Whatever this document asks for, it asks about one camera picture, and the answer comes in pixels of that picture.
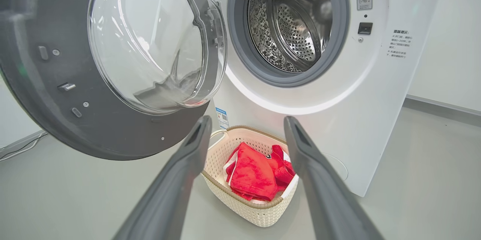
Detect cream perforated laundry basket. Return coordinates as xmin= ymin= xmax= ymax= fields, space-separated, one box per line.
xmin=201 ymin=125 xmax=300 ymax=228

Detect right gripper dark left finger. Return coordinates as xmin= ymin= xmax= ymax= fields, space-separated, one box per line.
xmin=113 ymin=115 xmax=213 ymax=240

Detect black round glass washer door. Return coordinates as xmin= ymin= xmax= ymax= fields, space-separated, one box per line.
xmin=0 ymin=0 xmax=228 ymax=161

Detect blue energy label sticker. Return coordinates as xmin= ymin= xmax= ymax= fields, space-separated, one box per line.
xmin=215 ymin=107 xmax=230 ymax=130

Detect red and white garment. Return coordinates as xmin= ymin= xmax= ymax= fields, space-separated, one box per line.
xmin=224 ymin=142 xmax=296 ymax=202

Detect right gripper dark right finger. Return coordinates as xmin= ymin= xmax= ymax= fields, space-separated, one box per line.
xmin=284 ymin=116 xmax=384 ymax=240

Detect white front-load washing machine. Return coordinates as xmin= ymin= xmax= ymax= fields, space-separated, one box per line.
xmin=195 ymin=0 xmax=448 ymax=198

